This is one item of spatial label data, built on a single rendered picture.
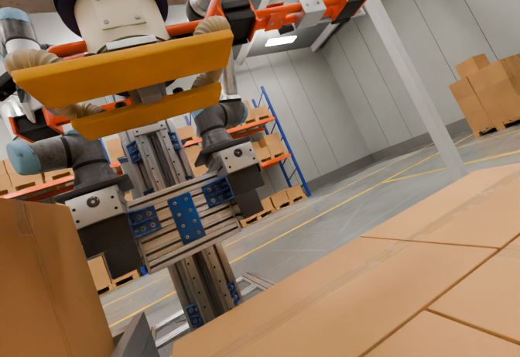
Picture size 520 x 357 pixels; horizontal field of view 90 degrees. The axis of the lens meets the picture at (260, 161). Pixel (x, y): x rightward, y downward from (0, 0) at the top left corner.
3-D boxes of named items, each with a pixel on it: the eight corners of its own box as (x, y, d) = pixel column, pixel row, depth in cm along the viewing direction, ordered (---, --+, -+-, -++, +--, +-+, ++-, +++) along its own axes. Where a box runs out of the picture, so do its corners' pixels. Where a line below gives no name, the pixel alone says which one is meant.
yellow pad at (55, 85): (11, 82, 36) (1, 51, 37) (49, 111, 46) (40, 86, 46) (234, 36, 47) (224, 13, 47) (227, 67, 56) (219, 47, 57)
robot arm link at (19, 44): (-2, 41, 70) (17, 59, 78) (3, 56, 70) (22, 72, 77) (31, 36, 73) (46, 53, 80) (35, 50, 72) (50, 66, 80)
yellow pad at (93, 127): (71, 128, 54) (63, 107, 55) (89, 142, 64) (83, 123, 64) (223, 87, 65) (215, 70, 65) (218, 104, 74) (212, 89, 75)
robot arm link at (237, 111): (213, 128, 129) (195, 6, 115) (237, 124, 138) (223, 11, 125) (227, 129, 120) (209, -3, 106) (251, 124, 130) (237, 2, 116)
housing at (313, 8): (306, 12, 67) (299, -2, 67) (295, 30, 73) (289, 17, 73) (327, 8, 69) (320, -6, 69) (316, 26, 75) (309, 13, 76)
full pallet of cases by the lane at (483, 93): (532, 120, 502) (489, 42, 520) (475, 138, 593) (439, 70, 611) (555, 106, 552) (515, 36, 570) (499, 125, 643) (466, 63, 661)
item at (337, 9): (346, 1, 70) (338, -15, 70) (332, 21, 77) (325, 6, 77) (370, -3, 72) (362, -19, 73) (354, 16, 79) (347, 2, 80)
